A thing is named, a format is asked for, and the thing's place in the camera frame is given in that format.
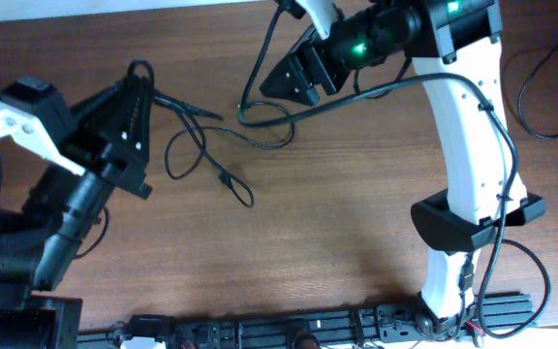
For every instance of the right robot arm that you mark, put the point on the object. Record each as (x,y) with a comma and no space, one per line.
(455,49)

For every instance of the black aluminium mounting rail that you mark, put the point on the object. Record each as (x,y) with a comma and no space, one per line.
(366,327)

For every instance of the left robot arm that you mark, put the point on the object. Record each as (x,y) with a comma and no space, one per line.
(37,246)

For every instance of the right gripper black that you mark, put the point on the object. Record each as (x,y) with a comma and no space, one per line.
(319,68)

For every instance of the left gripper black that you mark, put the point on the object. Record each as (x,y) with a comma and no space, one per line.
(121,171)

